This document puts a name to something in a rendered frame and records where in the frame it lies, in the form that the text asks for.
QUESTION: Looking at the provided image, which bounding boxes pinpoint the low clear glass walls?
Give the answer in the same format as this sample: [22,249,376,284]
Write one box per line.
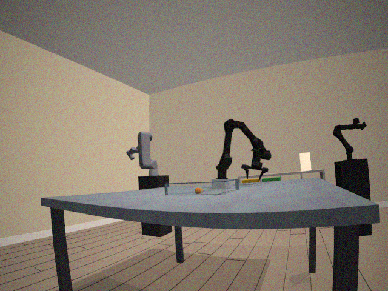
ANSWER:
[165,180,239,195]

